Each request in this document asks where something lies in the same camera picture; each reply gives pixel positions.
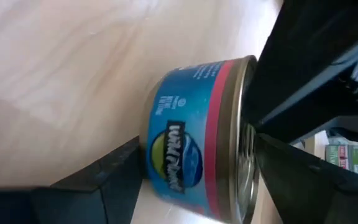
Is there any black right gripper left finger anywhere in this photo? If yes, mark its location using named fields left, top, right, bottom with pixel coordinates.
left=0, top=136, right=143, bottom=224

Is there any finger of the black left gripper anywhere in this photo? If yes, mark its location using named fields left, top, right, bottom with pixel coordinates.
left=243, top=0, right=358, bottom=144

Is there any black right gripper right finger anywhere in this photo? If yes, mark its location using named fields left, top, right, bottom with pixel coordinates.
left=255, top=133, right=358, bottom=224

